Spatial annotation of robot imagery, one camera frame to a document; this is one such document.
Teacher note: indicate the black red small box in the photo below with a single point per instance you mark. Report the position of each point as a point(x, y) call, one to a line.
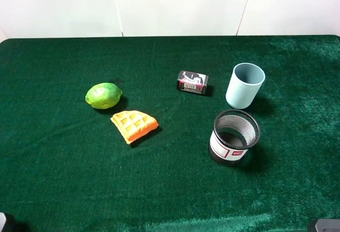
point(192, 82)

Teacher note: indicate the orange waffle piece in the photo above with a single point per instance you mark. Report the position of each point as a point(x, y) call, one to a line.
point(133, 124)

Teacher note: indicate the green lime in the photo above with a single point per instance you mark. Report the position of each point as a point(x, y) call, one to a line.
point(103, 95)

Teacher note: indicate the black mesh pen holder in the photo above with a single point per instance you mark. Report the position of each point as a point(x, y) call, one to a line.
point(235, 132)

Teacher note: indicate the light blue cup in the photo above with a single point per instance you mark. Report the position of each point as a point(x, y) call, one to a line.
point(244, 84)

